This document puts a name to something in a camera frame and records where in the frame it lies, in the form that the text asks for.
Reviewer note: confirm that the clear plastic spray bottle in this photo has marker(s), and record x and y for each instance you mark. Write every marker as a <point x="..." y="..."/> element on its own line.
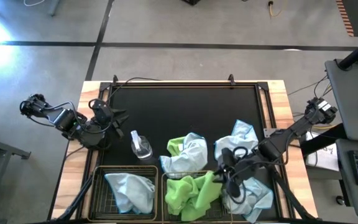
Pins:
<point x="141" y="149"/>

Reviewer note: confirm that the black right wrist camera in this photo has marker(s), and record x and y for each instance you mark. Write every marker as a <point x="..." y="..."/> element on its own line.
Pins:
<point x="227" y="158"/>

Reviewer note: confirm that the black support beam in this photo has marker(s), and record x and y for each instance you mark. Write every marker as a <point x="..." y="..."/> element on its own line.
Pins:
<point x="322" y="140"/>

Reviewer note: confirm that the black pole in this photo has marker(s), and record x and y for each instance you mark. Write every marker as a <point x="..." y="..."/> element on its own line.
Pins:
<point x="357" y="53"/>

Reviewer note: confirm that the grey metal leg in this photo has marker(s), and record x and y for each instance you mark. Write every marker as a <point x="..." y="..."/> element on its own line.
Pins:
<point x="54" y="7"/>

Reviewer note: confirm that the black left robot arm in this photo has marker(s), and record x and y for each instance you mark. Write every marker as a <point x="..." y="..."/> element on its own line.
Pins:
<point x="64" y="119"/>

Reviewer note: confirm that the grey metal table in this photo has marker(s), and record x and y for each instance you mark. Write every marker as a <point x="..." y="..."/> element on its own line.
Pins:
<point x="5" y="149"/>

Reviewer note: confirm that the grey desk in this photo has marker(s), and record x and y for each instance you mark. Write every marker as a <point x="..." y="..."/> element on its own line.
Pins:
<point x="353" y="93"/>

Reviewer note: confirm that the light blue towel white label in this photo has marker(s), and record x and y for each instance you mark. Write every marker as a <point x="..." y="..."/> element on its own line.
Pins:
<point x="129" y="193"/>

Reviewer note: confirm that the black clamp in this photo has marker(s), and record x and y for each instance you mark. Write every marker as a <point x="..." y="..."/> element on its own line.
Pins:
<point x="115" y="78"/>
<point x="231" y="79"/>

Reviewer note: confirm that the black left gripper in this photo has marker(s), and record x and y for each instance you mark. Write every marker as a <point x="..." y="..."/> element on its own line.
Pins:
<point x="104" y="112"/>

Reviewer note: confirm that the black table mat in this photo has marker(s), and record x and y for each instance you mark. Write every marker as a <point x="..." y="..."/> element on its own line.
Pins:
<point x="182" y="109"/>

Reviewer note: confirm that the white paper sheet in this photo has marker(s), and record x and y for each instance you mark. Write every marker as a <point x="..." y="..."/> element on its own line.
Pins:
<point x="325" y="160"/>

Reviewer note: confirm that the grey mounting plate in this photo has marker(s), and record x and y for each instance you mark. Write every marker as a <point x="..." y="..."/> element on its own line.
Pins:
<point x="270" y="132"/>

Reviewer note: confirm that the black caster wheel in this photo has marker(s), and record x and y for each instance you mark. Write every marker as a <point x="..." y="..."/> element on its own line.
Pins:
<point x="340" y="200"/>

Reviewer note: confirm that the black metal frame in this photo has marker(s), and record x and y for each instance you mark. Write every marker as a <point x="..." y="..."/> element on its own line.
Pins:
<point x="182" y="84"/>

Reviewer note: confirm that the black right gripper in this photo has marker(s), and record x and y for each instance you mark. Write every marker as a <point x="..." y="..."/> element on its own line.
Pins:
<point x="244" y="166"/>

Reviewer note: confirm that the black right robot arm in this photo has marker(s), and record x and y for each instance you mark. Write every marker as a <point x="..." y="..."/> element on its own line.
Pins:
<point x="291" y="132"/>

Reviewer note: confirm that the black box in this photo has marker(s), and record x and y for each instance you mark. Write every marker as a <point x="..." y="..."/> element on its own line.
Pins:
<point x="191" y="2"/>

